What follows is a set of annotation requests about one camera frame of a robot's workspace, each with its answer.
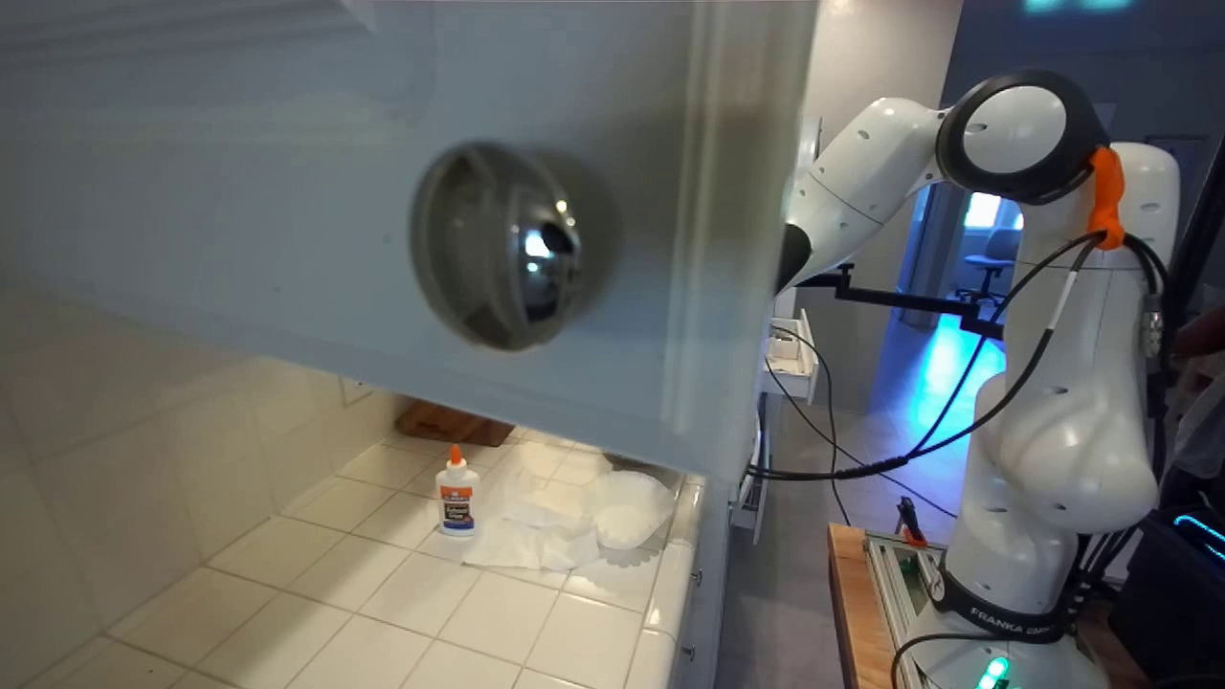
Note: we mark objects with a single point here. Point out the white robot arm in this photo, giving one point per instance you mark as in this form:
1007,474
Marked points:
1075,433

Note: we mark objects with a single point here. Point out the large round metal knob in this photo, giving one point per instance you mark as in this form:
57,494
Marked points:
512,252

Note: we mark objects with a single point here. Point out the white paper coffee filter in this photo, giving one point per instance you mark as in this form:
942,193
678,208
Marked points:
634,516

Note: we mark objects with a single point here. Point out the brown wooden board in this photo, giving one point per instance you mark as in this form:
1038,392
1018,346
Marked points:
445,422

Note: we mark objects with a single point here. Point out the clear plastic bag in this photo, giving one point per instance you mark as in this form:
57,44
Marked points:
530,531

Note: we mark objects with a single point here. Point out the white glue bottle orange cap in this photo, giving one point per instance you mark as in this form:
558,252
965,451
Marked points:
456,499

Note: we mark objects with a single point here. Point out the wooden table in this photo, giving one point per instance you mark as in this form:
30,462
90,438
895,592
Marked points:
854,614

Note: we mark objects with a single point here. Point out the office chair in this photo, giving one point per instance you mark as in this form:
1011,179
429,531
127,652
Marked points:
986,269

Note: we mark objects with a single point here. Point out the white cabinet door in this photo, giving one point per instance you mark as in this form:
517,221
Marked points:
192,193

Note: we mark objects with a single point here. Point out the black camera mounting rod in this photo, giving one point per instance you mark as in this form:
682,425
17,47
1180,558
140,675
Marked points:
895,300

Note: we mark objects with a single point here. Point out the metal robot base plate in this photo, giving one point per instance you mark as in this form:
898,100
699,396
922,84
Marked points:
902,588

